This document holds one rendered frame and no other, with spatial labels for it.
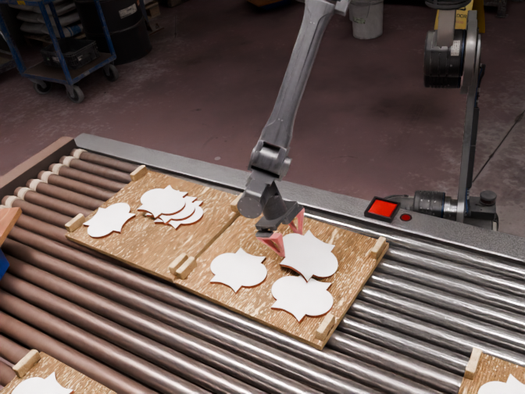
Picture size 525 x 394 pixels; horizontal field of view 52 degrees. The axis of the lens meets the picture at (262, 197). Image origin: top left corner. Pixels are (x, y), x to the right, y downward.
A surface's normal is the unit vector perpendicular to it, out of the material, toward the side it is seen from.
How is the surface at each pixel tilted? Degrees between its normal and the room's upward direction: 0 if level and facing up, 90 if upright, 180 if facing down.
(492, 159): 0
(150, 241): 0
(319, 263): 18
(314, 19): 62
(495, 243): 0
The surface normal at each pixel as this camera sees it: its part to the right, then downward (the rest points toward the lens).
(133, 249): -0.13, -0.79
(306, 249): 0.11, -0.66
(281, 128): -0.17, 0.17
